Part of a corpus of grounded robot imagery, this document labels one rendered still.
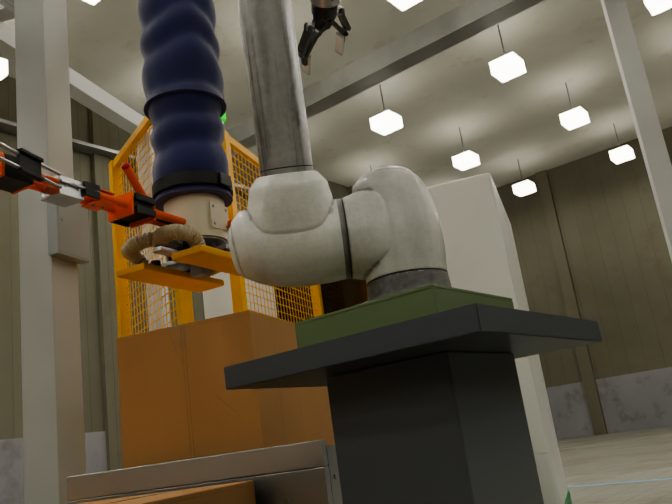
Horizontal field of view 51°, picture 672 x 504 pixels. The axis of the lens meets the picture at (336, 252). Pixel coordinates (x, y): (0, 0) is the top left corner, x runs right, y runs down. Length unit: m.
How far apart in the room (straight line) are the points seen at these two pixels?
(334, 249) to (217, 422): 0.70
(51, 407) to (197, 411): 1.18
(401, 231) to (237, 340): 0.68
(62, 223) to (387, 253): 1.99
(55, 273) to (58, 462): 0.73
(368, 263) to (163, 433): 0.84
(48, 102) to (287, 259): 2.19
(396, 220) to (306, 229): 0.16
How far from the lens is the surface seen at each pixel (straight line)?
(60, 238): 3.03
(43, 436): 2.97
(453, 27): 11.01
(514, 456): 1.29
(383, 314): 1.17
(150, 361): 1.93
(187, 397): 1.87
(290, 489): 1.70
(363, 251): 1.27
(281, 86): 1.32
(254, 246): 1.28
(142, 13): 2.28
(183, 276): 2.01
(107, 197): 1.76
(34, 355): 3.02
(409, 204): 1.29
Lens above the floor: 0.59
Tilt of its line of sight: 15 degrees up
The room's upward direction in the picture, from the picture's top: 8 degrees counter-clockwise
